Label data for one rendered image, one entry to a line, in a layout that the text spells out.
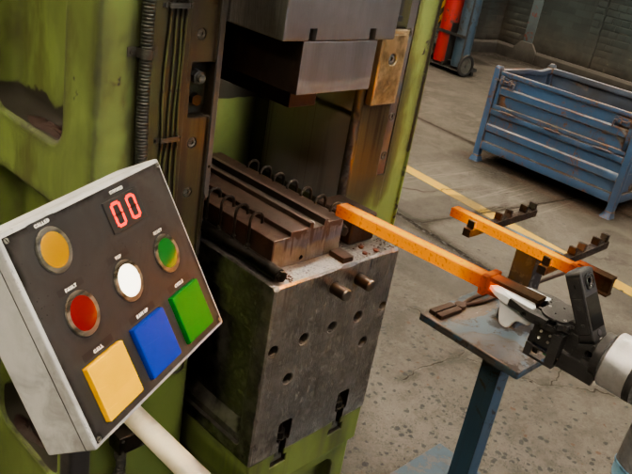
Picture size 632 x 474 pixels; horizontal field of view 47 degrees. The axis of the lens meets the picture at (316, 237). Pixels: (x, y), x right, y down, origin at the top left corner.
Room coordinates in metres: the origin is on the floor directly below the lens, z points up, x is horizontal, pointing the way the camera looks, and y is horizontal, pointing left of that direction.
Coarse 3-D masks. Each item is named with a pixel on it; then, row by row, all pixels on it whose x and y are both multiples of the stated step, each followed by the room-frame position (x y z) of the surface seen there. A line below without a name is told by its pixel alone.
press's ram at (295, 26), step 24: (240, 0) 1.31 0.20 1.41; (264, 0) 1.27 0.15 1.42; (288, 0) 1.24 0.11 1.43; (312, 0) 1.28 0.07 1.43; (336, 0) 1.32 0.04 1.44; (360, 0) 1.37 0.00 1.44; (384, 0) 1.42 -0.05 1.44; (240, 24) 1.31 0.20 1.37; (264, 24) 1.27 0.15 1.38; (288, 24) 1.24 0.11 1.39; (312, 24) 1.29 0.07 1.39; (336, 24) 1.33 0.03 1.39; (360, 24) 1.38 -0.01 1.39; (384, 24) 1.43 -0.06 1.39
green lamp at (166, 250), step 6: (162, 240) 0.95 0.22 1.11; (168, 240) 0.96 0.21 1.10; (162, 246) 0.94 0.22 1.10; (168, 246) 0.95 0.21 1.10; (174, 246) 0.96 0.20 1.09; (162, 252) 0.93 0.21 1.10; (168, 252) 0.94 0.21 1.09; (174, 252) 0.96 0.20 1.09; (162, 258) 0.93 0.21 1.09; (168, 258) 0.94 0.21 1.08; (174, 258) 0.95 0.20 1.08; (168, 264) 0.93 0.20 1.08; (174, 264) 0.94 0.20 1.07
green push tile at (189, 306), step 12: (192, 288) 0.95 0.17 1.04; (168, 300) 0.90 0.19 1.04; (180, 300) 0.91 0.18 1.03; (192, 300) 0.94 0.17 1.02; (204, 300) 0.96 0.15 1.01; (180, 312) 0.90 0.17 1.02; (192, 312) 0.92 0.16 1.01; (204, 312) 0.95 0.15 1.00; (180, 324) 0.89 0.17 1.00; (192, 324) 0.91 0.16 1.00; (204, 324) 0.94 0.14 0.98; (192, 336) 0.90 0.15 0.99
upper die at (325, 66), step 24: (240, 48) 1.38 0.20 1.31; (264, 48) 1.34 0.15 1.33; (288, 48) 1.30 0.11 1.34; (312, 48) 1.29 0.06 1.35; (336, 48) 1.34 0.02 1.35; (360, 48) 1.39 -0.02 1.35; (264, 72) 1.33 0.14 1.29; (288, 72) 1.29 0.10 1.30; (312, 72) 1.30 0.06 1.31; (336, 72) 1.35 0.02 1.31; (360, 72) 1.40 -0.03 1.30
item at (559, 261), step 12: (456, 216) 1.69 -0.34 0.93; (468, 216) 1.67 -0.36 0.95; (480, 216) 1.68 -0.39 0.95; (480, 228) 1.65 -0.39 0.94; (492, 228) 1.62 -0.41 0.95; (504, 228) 1.63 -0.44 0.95; (504, 240) 1.60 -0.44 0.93; (516, 240) 1.58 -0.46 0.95; (528, 240) 1.58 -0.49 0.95; (528, 252) 1.55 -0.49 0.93; (540, 252) 1.53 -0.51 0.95; (552, 252) 1.53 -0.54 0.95; (552, 264) 1.51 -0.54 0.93; (564, 264) 1.49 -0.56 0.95; (576, 264) 1.47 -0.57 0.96; (588, 264) 1.48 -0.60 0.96; (600, 276) 1.44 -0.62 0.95; (612, 276) 1.43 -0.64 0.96; (600, 288) 1.44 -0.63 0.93
